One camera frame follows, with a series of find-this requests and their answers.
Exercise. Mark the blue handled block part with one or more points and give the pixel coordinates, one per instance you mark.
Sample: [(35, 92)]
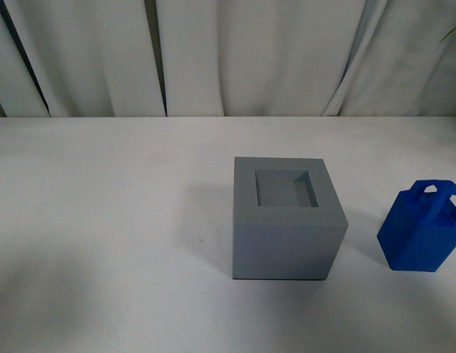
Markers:
[(419, 231)]

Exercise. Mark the gray cube base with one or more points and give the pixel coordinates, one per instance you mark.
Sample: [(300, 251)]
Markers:
[(287, 219)]

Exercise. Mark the white curtain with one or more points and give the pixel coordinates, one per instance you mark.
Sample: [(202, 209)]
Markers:
[(226, 58)]

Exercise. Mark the green plant leaf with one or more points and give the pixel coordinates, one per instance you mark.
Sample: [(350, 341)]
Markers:
[(449, 33)]

